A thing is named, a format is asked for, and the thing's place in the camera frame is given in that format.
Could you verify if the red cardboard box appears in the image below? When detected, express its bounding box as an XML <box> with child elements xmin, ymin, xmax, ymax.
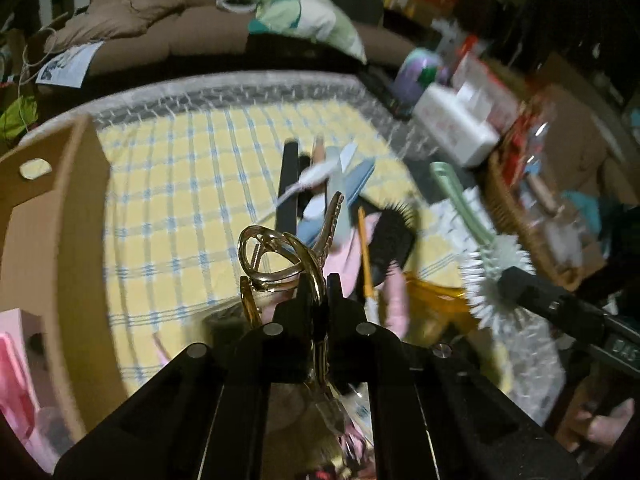
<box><xmin>450</xmin><ymin>35</ymin><xmax>521</xmax><ymax>131</ymax></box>

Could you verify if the black remote control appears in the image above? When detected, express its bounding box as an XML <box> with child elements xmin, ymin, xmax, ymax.
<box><xmin>357</xmin><ymin>67</ymin><xmax>411</xmax><ymax>121</ymax></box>

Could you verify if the pink cloth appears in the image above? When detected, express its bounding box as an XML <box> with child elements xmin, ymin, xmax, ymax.
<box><xmin>0</xmin><ymin>310</ymin><xmax>56</xmax><ymax>471</ymax></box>

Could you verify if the printed paper leaflet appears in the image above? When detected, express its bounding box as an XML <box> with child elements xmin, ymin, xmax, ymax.
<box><xmin>36</xmin><ymin>42</ymin><xmax>103</xmax><ymax>88</ymax></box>

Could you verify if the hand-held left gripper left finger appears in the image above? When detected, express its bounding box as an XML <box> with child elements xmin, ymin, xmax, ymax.
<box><xmin>52</xmin><ymin>271</ymin><xmax>317</xmax><ymax>480</ymax></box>

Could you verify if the yellow pencil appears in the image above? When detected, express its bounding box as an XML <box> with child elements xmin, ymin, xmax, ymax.
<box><xmin>356</xmin><ymin>206</ymin><xmax>376</xmax><ymax>301</ymax></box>

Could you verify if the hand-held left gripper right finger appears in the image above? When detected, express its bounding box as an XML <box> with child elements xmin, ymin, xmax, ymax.
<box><xmin>326</xmin><ymin>271</ymin><xmax>581</xmax><ymax>480</ymax></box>

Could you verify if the wicker basket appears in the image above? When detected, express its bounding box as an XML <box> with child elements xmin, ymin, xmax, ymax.
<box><xmin>487</xmin><ymin>150</ymin><xmax>601</xmax><ymax>291</ymax></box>

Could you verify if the black hairbrush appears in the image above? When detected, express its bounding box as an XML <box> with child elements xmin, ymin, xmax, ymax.
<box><xmin>370</xmin><ymin>200</ymin><xmax>418</xmax><ymax>281</ymax></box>

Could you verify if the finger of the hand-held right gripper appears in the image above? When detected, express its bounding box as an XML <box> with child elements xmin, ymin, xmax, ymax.
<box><xmin>499</xmin><ymin>266</ymin><xmax>608</xmax><ymax>333</ymax></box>

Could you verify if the green brush with white bristles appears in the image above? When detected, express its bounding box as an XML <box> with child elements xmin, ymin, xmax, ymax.
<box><xmin>430</xmin><ymin>162</ymin><xmax>536</xmax><ymax>331</ymax></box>

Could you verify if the brown sofa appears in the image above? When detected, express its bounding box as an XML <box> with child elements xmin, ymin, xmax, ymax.
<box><xmin>50</xmin><ymin>0</ymin><xmax>416</xmax><ymax>76</ymax></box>

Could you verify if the white plastic box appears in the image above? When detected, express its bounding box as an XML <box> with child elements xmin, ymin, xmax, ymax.
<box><xmin>412</xmin><ymin>82</ymin><xmax>501</xmax><ymax>168</ymax></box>

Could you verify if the yellow checked blanket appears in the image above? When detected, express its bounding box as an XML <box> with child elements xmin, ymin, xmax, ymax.
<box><xmin>95</xmin><ymin>100</ymin><xmax>506</xmax><ymax>411</ymax></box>

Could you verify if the green bag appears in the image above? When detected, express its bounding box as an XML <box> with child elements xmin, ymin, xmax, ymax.
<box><xmin>0</xmin><ymin>95</ymin><xmax>38</xmax><ymax>141</ymax></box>

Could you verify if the printed tote bag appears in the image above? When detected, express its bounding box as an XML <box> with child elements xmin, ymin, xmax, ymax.
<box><xmin>217</xmin><ymin>0</ymin><xmax>368</xmax><ymax>63</ymax></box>

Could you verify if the pink sock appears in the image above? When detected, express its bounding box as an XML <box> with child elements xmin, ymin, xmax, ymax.
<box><xmin>325</xmin><ymin>210</ymin><xmax>411</xmax><ymax>341</ymax></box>

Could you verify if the person's right hand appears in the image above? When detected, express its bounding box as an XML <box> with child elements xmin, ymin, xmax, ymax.
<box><xmin>572</xmin><ymin>399</ymin><xmax>637</xmax><ymax>453</ymax></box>

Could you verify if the black flat bar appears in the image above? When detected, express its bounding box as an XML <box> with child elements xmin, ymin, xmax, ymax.
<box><xmin>277</xmin><ymin>142</ymin><xmax>301</xmax><ymax>233</ymax></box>

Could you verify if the orange plastic whisk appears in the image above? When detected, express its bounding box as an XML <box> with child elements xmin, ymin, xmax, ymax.
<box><xmin>405</xmin><ymin>272</ymin><xmax>481</xmax><ymax>341</ymax></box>

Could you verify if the gold hair clip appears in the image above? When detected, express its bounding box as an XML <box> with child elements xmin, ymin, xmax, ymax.
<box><xmin>236</xmin><ymin>191</ymin><xmax>351</xmax><ymax>436</ymax></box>

